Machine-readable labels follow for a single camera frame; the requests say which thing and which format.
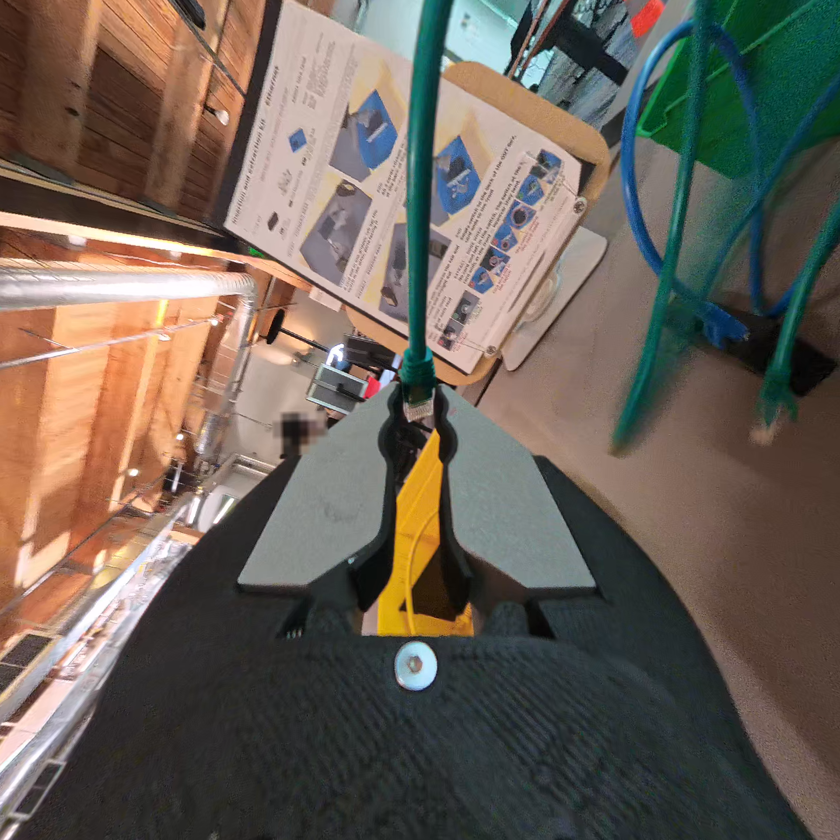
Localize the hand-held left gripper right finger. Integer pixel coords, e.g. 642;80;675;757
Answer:
435;386;598;619

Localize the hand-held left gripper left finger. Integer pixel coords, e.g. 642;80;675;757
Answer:
235;384;403;613

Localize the yellow plastic bin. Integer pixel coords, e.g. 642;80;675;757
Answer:
377;430;475;637

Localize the green ethernet cable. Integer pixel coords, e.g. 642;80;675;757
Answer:
402;0;840;455

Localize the black network switch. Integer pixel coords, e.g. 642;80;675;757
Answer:
702;307;839;398

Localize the blue ethernet cable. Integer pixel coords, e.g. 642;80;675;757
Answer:
620;18;840;350

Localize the silver framed light panel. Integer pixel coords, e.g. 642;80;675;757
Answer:
305;363;370;413

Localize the black light panel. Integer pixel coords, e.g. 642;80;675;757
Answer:
341;333;399;374

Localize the black floor lamp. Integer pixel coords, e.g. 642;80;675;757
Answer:
266;308;329;355

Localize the white stand base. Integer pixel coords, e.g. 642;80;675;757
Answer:
502;226;609;373

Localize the printed instruction poster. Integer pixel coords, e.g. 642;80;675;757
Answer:
222;0;586;373

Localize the green plastic bin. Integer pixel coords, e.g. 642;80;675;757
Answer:
637;0;840;181

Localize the silver air duct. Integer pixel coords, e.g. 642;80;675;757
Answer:
0;261;260;473

